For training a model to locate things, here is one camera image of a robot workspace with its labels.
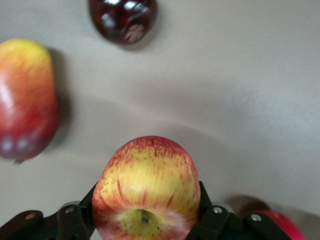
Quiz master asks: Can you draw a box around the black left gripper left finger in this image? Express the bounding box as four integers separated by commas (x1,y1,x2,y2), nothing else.
0,183,97,240

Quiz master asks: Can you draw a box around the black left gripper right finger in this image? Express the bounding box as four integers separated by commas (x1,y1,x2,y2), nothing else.
184,181,293,240

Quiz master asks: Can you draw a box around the dark purple mangosteen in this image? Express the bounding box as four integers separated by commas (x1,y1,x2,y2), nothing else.
87,0,158,46

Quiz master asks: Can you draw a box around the red pomegranate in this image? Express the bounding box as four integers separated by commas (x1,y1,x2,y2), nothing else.
247,209,308,240

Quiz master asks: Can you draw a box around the red yellow apple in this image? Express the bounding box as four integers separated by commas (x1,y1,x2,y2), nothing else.
91,135,201,240

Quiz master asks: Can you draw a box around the red yellow mango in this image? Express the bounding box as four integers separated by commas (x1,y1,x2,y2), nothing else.
0,38,60,166

